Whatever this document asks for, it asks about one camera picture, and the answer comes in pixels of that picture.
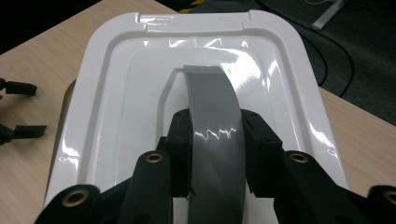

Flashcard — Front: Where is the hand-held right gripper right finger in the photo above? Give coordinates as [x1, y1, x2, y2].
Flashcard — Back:
[240, 108, 285, 201]

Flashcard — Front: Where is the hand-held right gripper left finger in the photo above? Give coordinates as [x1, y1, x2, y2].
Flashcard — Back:
[156, 107, 193, 199]

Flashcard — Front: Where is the white plastic tray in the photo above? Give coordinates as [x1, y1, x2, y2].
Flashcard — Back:
[43, 9, 350, 224]

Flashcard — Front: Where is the black yellow striped base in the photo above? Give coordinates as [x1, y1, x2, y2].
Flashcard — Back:
[177, 0, 205, 15]

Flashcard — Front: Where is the black floor cable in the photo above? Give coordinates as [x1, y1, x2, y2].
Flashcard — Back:
[254, 0, 330, 88]
[279, 0, 357, 98]

